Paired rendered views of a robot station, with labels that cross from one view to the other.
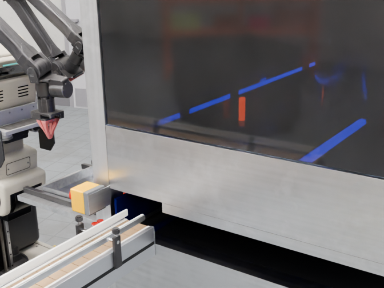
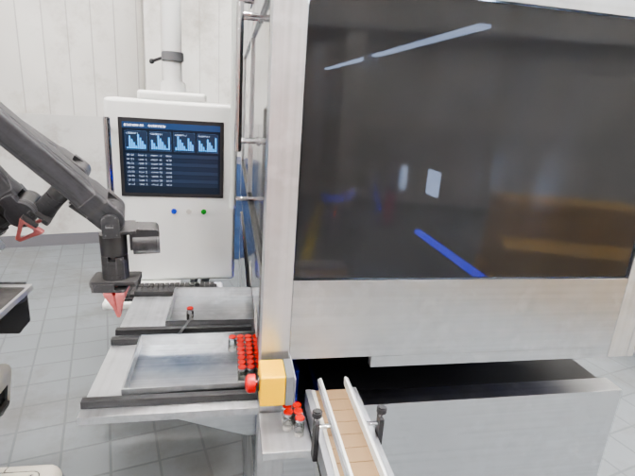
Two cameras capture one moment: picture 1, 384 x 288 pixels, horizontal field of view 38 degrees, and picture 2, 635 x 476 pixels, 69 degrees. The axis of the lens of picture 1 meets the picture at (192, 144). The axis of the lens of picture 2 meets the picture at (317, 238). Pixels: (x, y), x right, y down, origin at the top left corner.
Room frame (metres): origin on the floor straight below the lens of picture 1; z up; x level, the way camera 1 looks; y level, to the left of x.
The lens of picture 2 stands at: (0.88, 0.89, 1.59)
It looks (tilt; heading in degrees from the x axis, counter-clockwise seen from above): 17 degrees down; 313
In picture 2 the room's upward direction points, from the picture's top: 4 degrees clockwise
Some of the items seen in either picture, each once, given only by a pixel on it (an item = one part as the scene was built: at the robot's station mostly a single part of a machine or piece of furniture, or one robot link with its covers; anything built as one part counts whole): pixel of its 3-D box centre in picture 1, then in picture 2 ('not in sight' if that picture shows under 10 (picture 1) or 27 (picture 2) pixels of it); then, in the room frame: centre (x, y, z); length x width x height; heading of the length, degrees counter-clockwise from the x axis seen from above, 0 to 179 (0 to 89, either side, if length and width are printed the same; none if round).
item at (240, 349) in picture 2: not in sight; (241, 357); (1.77, 0.22, 0.90); 0.18 x 0.02 x 0.05; 146
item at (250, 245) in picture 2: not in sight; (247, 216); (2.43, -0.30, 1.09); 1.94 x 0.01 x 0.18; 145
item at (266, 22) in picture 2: not in sight; (265, 130); (1.81, 0.13, 1.51); 0.43 x 0.01 x 0.59; 145
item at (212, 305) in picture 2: not in sight; (222, 306); (2.08, 0.07, 0.90); 0.34 x 0.26 x 0.04; 55
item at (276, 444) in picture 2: not in sight; (291, 433); (1.49, 0.28, 0.87); 0.14 x 0.13 x 0.02; 55
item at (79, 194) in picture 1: (87, 198); (274, 382); (1.53, 0.31, 1.00); 0.08 x 0.07 x 0.07; 55
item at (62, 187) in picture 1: (104, 188); (198, 362); (1.83, 0.31, 0.90); 0.34 x 0.26 x 0.04; 56
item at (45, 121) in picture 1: (46, 125); (111, 297); (1.88, 0.51, 1.12); 0.07 x 0.07 x 0.09; 55
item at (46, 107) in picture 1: (46, 105); (115, 268); (1.88, 0.50, 1.19); 0.10 x 0.07 x 0.07; 55
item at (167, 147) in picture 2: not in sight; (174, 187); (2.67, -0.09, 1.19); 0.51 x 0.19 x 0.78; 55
